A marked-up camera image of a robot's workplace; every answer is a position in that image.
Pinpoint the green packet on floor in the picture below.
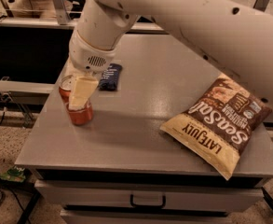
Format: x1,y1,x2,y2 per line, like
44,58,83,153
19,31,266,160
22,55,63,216
0,166,26,183

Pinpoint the red Coca-Cola can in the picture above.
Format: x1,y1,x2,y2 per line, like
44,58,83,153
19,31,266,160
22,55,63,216
59,76,93,126

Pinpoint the dark blue snack bar wrapper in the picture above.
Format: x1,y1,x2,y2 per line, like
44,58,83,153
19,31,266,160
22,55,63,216
99,63,122,91

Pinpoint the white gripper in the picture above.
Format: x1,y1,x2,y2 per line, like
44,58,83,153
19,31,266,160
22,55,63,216
62,29,116,110

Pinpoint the grey cabinet top drawer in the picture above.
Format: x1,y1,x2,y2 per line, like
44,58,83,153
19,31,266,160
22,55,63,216
35,180,263,213

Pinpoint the grey cabinet drawer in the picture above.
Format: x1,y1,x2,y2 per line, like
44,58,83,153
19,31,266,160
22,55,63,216
35,180,263,213
60,209,232,224

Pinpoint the brown and cream chip bag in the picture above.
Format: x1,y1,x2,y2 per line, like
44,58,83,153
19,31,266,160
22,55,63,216
160,74,272,180

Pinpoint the black drawer handle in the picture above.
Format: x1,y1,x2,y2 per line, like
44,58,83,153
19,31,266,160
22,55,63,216
130,194,167,209

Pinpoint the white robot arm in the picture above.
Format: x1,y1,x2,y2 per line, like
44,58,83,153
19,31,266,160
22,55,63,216
69,0,273,109

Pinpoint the metal railing frame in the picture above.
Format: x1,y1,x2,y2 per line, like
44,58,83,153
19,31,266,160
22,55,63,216
0,0,273,35

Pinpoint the grey cabinet lower drawer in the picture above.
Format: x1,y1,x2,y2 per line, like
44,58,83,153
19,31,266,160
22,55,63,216
60,209,232,224

